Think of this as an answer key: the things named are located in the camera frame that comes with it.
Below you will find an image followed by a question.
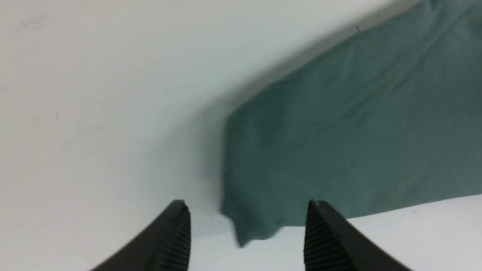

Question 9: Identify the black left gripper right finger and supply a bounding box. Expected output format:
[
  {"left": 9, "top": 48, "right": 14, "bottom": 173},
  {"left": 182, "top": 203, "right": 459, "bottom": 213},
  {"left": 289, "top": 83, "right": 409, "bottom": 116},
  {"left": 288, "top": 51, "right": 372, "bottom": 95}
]
[{"left": 304, "top": 199, "right": 410, "bottom": 271}]

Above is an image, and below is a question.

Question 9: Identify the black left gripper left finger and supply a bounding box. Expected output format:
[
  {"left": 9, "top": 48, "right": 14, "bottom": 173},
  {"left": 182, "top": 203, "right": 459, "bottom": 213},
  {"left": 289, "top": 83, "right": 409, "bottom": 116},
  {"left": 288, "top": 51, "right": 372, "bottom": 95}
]
[{"left": 93, "top": 199, "right": 191, "bottom": 271}]

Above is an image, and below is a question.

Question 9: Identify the green long-sleeve top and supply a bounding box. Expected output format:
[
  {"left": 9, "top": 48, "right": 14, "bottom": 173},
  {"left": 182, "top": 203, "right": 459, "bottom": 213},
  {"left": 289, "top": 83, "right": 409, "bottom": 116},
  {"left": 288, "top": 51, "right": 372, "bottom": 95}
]
[{"left": 221, "top": 0, "right": 482, "bottom": 247}]

